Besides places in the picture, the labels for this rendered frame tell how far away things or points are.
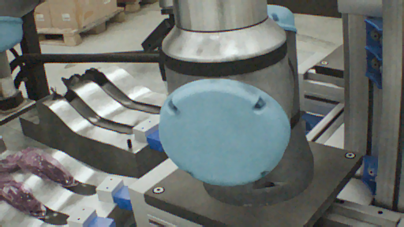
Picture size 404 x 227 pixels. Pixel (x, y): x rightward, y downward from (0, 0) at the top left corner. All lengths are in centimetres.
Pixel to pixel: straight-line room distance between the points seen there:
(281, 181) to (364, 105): 22
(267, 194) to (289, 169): 4
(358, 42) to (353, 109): 11
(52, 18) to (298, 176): 476
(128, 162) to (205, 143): 69
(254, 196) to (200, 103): 23
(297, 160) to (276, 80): 21
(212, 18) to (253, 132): 10
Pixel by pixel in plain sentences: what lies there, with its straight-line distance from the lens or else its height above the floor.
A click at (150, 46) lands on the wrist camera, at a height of 105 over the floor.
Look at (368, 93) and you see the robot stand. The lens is 81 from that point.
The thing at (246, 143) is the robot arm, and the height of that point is 120.
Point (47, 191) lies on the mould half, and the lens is 110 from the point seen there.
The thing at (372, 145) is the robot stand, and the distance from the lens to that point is 84.
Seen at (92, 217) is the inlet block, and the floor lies 87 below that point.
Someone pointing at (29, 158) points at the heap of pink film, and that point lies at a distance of 115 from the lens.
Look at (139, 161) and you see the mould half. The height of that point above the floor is 87.
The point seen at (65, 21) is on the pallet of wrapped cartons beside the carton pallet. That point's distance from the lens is 520.
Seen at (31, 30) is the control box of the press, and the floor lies 96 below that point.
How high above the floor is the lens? 143
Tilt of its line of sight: 26 degrees down
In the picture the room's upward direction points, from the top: 7 degrees counter-clockwise
